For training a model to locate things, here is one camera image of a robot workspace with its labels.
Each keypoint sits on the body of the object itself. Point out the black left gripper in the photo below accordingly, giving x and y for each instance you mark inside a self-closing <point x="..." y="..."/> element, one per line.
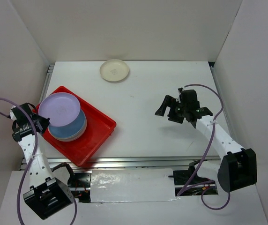
<point x="45" y="120"/>

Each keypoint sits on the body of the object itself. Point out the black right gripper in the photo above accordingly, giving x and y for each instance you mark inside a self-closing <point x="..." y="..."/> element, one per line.
<point x="171" y="102"/>

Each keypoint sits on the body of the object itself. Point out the purple plate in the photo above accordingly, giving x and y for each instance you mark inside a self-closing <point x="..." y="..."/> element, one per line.
<point x="61" y="108"/>

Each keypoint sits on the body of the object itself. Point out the orange plate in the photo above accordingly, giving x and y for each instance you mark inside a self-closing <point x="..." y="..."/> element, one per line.
<point x="70" y="139"/>

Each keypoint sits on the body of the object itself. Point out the blue plate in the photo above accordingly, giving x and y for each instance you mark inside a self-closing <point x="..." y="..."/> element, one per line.
<point x="67" y="131"/>

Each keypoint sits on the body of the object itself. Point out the cream plate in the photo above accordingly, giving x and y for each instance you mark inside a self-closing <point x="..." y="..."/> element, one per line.
<point x="114" y="70"/>

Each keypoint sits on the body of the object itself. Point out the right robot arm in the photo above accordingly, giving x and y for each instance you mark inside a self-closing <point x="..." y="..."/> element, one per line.
<point x="238" y="167"/>

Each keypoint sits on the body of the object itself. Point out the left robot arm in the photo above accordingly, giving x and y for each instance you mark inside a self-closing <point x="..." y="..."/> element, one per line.
<point x="47" y="194"/>

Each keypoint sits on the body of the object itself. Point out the red plastic bin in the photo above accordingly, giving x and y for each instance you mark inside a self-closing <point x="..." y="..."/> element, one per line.
<point x="99" y="128"/>

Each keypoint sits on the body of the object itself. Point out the white foil-edged panel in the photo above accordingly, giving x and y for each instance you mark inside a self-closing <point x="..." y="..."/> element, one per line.
<point x="132" y="185"/>

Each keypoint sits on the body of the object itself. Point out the aluminium front rail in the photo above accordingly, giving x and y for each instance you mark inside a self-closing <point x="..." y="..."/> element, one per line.
<point x="127" y="163"/>

